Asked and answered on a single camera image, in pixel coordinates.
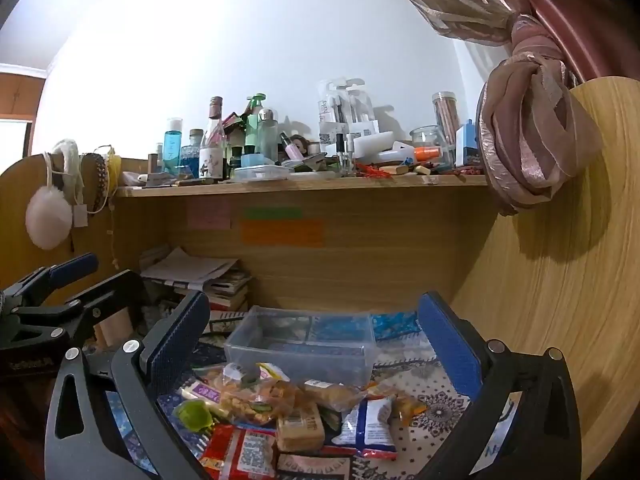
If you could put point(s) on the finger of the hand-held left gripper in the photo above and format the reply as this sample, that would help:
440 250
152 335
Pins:
75 266
110 295

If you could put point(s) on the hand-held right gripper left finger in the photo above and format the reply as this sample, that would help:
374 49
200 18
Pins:
180 342

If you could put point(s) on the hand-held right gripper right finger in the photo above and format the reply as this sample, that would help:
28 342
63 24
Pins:
445 347

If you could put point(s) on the purple white packet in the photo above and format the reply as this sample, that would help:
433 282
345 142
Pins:
202 391

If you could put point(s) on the small orange snack packet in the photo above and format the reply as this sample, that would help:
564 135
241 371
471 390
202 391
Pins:
407 407

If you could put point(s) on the green jelly cup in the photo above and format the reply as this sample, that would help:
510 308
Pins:
194 415

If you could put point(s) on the clear bag of crackers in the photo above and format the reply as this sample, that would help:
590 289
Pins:
250 400

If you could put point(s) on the clear plastic bin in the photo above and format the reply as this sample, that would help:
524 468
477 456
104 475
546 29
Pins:
300 355

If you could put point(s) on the tan bar packet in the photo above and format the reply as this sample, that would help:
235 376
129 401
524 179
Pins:
300 427

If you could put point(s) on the light wooden block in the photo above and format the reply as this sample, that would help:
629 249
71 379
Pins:
114 327

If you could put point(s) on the blue foil packet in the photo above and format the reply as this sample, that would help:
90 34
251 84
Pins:
395 325

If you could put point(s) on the white fluffy pompom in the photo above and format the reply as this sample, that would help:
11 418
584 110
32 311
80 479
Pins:
48 217

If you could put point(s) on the stack of books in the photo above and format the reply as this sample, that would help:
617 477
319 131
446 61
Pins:
225 295

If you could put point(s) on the white papers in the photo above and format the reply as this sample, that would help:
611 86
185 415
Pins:
190 267

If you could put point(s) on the brown beaded band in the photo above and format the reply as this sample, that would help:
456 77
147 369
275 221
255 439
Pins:
97 180

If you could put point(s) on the white blue snack packet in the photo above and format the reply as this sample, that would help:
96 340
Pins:
367 420

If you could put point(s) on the white fluffy headband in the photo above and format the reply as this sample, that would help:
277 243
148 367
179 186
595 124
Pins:
70 160

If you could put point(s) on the clear biscuit bag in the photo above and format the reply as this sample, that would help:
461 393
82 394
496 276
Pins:
330 392

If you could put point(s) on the red snack packet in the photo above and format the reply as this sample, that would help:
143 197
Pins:
240 452

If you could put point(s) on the pink sticky note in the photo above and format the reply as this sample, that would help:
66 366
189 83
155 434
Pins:
209 215

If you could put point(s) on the orange sticky note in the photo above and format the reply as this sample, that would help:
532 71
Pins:
282 233

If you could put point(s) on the blue liquid bottle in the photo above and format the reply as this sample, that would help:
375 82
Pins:
173 142

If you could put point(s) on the green sticky note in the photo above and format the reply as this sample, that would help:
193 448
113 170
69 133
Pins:
272 213

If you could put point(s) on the glass bottle with pink label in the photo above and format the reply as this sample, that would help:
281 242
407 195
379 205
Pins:
212 150

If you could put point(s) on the flat clear plastic box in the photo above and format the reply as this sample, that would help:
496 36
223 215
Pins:
260 172

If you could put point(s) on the wooden shelf board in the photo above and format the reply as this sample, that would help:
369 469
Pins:
300 186

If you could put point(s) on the white orange tube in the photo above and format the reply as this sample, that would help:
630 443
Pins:
415 152

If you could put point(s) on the small blue box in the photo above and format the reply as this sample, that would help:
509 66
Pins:
467 145

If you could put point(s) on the round glass jar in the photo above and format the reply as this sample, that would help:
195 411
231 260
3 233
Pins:
427 137

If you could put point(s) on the small glass perfume bottle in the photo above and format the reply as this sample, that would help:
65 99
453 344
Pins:
343 157

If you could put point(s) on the white rectangular box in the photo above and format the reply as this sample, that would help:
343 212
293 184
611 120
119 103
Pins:
370 144

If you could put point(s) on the green pump bottle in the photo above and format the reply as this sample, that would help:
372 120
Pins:
254 125

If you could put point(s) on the frosted bottle with silver cap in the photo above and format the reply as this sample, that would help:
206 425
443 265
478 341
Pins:
268 132

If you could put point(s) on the tall clear jar of sticks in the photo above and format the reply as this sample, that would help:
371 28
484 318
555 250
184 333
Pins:
446 120

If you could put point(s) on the tied pink curtain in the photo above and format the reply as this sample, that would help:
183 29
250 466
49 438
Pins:
530 125

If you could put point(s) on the brush blister pack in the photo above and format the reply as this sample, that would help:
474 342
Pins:
347 110

